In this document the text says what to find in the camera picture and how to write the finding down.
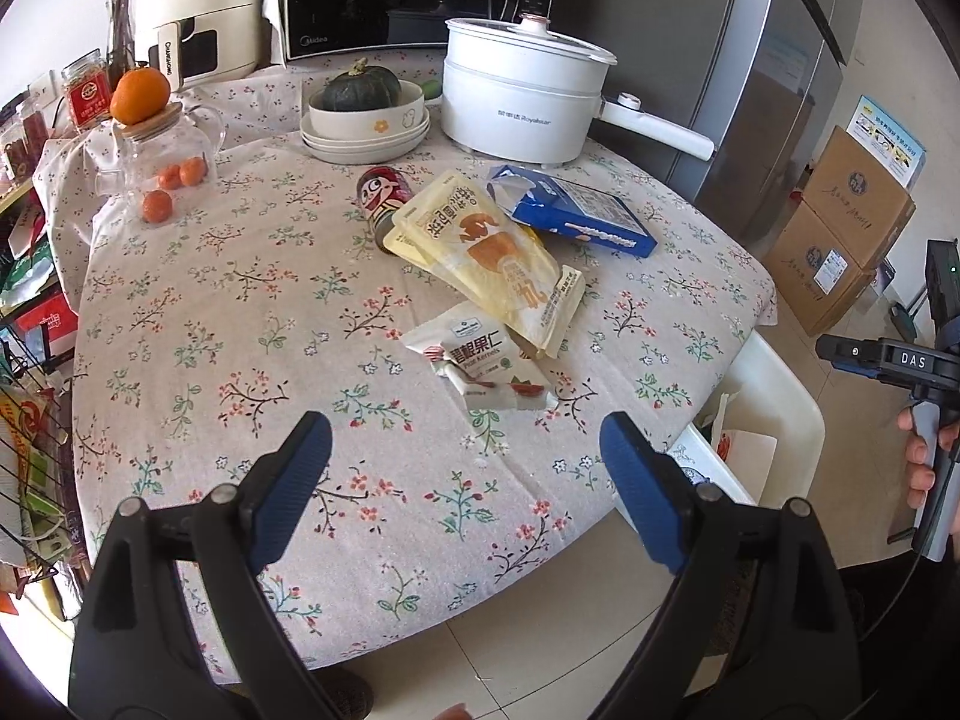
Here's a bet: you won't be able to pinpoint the white nut snack packet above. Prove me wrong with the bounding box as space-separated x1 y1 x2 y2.
402 301 558 411

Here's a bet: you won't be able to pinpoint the yellow bread snack bag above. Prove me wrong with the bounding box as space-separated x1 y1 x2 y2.
384 169 586 358

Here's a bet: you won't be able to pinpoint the red drink can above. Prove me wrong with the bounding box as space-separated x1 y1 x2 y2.
355 166 413 249

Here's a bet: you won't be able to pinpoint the blue cardboard box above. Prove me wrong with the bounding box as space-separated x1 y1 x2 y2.
485 164 658 259

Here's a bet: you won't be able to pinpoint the white plastic trash bin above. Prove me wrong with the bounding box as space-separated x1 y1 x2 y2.
669 333 825 507

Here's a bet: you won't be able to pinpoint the person's right hand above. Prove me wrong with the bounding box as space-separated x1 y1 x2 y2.
896 410 960 536

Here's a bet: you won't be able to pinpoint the lower cardboard box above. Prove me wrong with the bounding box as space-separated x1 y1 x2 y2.
763 203 874 337

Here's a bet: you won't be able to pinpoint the upper cardboard box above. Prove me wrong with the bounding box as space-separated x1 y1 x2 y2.
802 127 916 270

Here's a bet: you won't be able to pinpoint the blue yellow poster board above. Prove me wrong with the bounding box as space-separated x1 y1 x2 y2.
846 94 926 190

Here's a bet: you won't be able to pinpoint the floral tablecloth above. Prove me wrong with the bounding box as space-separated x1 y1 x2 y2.
36 71 776 667

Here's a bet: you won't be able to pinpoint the small orange in jar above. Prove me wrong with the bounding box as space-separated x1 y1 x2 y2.
140 190 174 224
179 156 208 187
156 164 182 192

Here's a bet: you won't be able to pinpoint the glass teapot jar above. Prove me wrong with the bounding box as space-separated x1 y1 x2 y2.
94 101 226 222

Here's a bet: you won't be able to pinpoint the white ceramic bowl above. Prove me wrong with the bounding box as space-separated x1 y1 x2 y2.
301 80 427 140

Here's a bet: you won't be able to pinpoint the grey refrigerator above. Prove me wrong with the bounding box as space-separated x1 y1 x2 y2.
550 0 862 244

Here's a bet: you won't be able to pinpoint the green pumpkin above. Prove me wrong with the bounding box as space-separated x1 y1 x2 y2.
319 57 402 112

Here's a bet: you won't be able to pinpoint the large orange on jar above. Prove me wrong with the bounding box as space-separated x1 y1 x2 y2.
110 67 171 125

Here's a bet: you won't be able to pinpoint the white electric cooking pot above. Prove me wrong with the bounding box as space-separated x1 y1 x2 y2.
441 15 715 166

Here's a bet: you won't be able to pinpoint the red labelled glass jar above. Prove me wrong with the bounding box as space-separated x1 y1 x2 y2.
62 49 110 132

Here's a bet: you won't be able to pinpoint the cream air fryer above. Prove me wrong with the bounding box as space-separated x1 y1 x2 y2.
132 0 262 93

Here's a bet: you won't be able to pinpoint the dry twigs in vase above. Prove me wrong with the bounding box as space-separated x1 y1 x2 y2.
106 0 137 88

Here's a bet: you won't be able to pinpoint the wire storage rack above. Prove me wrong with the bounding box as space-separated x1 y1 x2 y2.
2 91 86 624

